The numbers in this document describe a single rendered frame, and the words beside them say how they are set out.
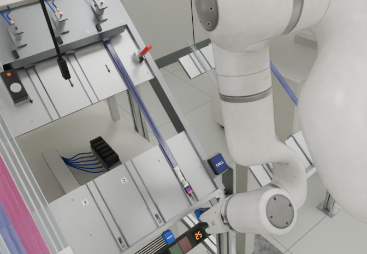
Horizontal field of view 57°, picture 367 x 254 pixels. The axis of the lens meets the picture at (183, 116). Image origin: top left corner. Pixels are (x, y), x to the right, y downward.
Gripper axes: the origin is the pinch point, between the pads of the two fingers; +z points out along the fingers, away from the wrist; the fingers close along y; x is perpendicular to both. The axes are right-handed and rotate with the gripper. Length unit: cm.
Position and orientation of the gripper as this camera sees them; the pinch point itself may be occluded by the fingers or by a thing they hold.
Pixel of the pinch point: (207, 214)
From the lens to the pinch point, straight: 94.0
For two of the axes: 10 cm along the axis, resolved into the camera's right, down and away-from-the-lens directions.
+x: -4.9, -8.7, 0.7
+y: 8.0, -4.1, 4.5
